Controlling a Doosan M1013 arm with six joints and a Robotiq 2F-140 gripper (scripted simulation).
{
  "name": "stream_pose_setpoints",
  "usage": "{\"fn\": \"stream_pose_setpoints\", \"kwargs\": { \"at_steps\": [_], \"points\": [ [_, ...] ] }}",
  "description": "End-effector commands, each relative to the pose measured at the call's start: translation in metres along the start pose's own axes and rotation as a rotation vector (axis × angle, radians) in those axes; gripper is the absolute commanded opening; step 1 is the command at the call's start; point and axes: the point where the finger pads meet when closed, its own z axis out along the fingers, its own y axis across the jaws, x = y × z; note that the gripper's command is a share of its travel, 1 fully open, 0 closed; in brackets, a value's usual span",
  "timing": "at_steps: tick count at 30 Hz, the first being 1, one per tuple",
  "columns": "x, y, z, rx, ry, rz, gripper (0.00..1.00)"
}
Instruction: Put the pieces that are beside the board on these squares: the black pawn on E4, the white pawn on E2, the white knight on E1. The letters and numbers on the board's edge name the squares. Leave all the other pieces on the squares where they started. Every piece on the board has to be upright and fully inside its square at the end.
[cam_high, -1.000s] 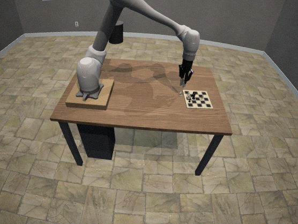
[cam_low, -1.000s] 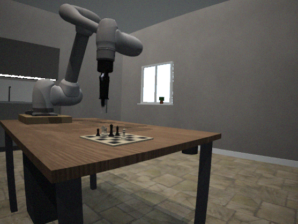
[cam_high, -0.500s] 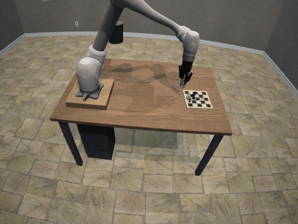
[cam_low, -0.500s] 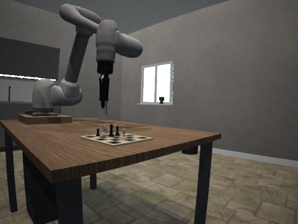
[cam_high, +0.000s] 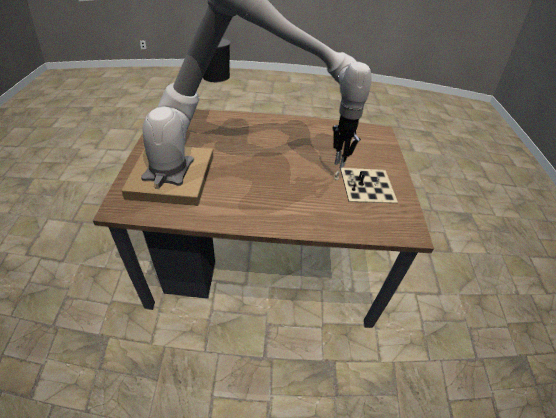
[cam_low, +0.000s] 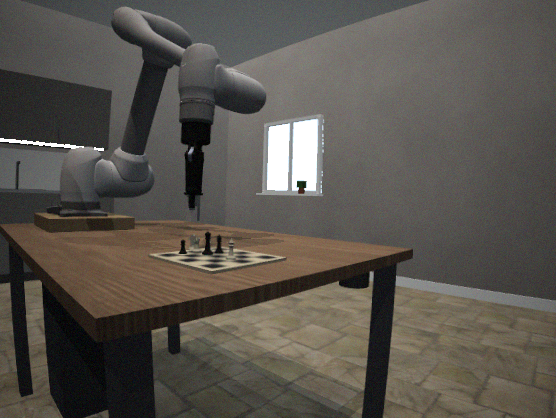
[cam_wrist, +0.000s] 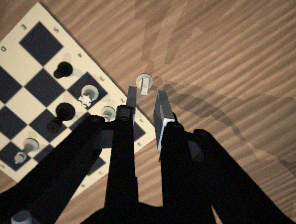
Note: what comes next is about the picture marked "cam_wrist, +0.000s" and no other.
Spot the black and cream chessboard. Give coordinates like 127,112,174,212
0,2,156,199

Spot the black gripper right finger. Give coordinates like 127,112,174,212
153,90,296,224

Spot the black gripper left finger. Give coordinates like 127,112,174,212
0,86,141,224

